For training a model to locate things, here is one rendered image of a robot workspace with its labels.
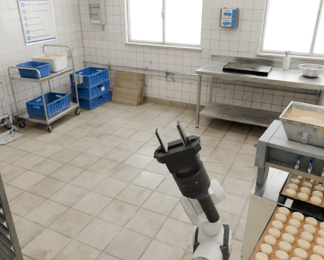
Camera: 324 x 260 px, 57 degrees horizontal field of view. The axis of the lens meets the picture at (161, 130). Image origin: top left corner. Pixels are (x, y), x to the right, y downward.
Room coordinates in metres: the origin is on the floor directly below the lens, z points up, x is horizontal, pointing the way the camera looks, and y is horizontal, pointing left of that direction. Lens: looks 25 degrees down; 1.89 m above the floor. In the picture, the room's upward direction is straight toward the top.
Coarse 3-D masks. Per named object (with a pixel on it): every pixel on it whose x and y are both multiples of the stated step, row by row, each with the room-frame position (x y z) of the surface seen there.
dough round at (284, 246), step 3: (279, 243) 0.94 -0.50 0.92; (282, 243) 0.94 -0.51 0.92; (285, 243) 0.94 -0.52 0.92; (288, 243) 0.94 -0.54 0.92; (279, 246) 0.93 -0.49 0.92; (282, 246) 0.93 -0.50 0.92; (285, 246) 0.93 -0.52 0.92; (288, 246) 0.93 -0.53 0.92; (291, 246) 0.93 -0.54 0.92; (279, 249) 0.93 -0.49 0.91; (282, 249) 0.92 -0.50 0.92; (285, 249) 0.91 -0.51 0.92; (288, 249) 0.91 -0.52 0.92; (288, 252) 0.91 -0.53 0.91
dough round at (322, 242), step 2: (318, 238) 0.97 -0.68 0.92; (320, 238) 0.97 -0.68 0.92; (322, 238) 0.97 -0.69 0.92; (316, 240) 0.96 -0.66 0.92; (318, 240) 0.96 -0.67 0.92; (320, 240) 0.96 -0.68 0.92; (322, 240) 0.96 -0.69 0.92; (316, 242) 0.96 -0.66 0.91; (318, 242) 0.95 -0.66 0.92; (320, 242) 0.95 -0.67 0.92; (322, 242) 0.95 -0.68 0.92; (316, 244) 0.95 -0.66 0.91; (318, 244) 0.94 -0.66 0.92; (320, 244) 0.94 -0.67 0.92; (322, 244) 0.94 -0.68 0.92; (322, 246) 0.93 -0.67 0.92
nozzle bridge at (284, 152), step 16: (272, 128) 1.54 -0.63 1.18; (272, 144) 1.36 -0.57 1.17; (288, 144) 1.35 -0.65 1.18; (304, 144) 1.35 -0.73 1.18; (256, 160) 1.40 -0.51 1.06; (272, 160) 1.41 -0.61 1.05; (288, 160) 1.39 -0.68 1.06; (304, 160) 1.35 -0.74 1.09; (320, 160) 1.31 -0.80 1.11; (304, 176) 1.29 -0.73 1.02; (320, 176) 1.26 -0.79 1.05
